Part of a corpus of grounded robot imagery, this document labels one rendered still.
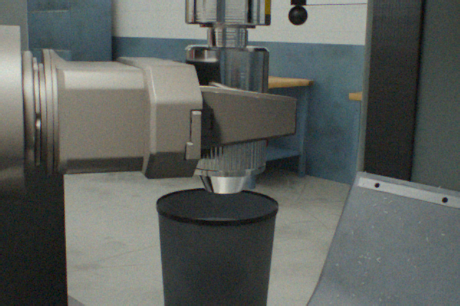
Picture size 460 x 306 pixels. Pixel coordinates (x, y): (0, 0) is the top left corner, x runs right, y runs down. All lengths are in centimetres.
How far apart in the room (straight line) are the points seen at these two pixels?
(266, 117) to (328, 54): 524
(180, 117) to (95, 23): 745
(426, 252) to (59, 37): 725
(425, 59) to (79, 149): 48
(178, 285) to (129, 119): 208
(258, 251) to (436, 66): 169
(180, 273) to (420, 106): 173
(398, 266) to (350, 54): 478
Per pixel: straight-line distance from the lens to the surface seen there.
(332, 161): 561
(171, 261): 235
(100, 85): 30
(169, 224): 230
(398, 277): 70
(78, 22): 761
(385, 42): 72
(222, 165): 34
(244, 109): 32
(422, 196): 70
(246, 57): 33
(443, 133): 70
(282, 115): 33
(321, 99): 562
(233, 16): 33
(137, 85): 30
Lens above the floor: 128
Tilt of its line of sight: 11 degrees down
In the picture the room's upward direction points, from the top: 1 degrees clockwise
